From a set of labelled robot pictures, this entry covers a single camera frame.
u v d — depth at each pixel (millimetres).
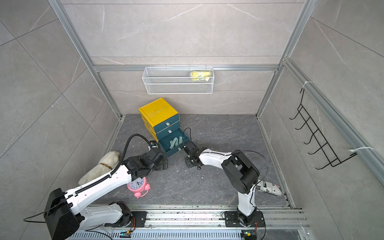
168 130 955
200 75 842
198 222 730
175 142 1011
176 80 1009
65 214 379
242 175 484
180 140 1040
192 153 729
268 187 782
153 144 705
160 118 897
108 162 840
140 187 815
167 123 903
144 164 570
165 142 982
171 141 1019
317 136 672
